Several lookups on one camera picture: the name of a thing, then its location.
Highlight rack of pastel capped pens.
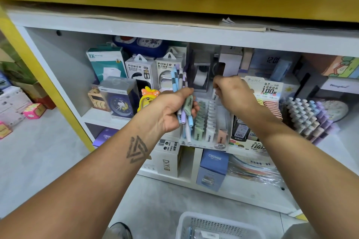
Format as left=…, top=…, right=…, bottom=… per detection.
left=283, top=97, right=340, bottom=146

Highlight white plastic basket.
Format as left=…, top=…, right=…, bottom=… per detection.
left=175, top=211, right=266, bottom=239

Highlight plastic packet of coloured pens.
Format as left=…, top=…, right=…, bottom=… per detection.
left=227, top=154, right=284, bottom=187

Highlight tray of pencil lead tubes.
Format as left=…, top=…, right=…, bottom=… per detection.
left=179, top=95, right=234, bottom=150

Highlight yellow duck toy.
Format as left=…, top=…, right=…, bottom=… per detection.
left=137, top=86, right=160, bottom=112

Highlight beige house-shaped clock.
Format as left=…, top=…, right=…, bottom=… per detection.
left=88, top=85, right=110, bottom=112

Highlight purple box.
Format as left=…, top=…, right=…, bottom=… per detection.
left=92, top=128, right=119, bottom=147

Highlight person's shoe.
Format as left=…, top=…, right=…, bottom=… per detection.
left=108, top=222, right=133, bottom=239

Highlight person's right forearm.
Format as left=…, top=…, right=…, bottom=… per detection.
left=243, top=101, right=359, bottom=239

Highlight dark blue alarm clock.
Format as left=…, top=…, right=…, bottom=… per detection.
left=113, top=36, right=169, bottom=58

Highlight cartoon print box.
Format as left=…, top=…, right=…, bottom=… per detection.
left=322, top=56, right=359, bottom=79

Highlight white power bank box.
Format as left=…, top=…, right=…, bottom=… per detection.
left=125, top=54, right=158, bottom=92
left=155, top=52, right=186, bottom=91

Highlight teal and white product box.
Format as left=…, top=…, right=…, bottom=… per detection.
left=86, top=47, right=128, bottom=84

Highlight brown cardboard sheet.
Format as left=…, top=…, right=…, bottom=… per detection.
left=5, top=0, right=267, bottom=32

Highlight person's left hand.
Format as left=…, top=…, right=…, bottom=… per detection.
left=141, top=87, right=200, bottom=134

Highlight stack of white boxes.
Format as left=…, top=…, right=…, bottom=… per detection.
left=0, top=86, right=33, bottom=131

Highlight pink and yellow packet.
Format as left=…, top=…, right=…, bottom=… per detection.
left=0, top=121, right=13, bottom=139

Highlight bundle of pastel pens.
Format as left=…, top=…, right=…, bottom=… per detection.
left=170, top=66, right=196, bottom=143

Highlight white craft kit box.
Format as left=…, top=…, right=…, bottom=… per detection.
left=140, top=137, right=183, bottom=178

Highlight pencil lead display card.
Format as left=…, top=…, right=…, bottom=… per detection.
left=242, top=76, right=284, bottom=121

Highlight round white clock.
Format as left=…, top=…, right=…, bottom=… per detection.
left=322, top=100, right=350, bottom=123

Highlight brown cardboard box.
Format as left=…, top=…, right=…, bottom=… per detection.
left=11, top=79, right=57, bottom=110

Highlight black pencil lead display box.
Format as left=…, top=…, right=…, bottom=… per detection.
left=229, top=118, right=267, bottom=151

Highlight white cardboard box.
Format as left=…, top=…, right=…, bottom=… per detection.
left=218, top=47, right=243, bottom=77

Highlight digital clock box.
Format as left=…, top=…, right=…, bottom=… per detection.
left=249, top=49, right=295, bottom=82

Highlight pink box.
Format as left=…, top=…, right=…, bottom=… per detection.
left=23, top=103, right=47, bottom=120

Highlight tape dispenser in clear box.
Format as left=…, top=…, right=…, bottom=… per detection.
left=191, top=51, right=214, bottom=93

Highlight black box with white label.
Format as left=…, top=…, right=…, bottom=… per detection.
left=297, top=73, right=359, bottom=100

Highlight blue alarm clock clear box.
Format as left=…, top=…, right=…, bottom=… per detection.
left=98, top=76, right=138, bottom=119

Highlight person's left forearm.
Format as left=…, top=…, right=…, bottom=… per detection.
left=0, top=107, right=169, bottom=239

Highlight white shelf unit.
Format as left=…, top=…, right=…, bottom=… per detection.
left=6, top=12, right=359, bottom=217

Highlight person's right hand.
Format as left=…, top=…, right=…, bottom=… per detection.
left=213, top=75, right=263, bottom=114

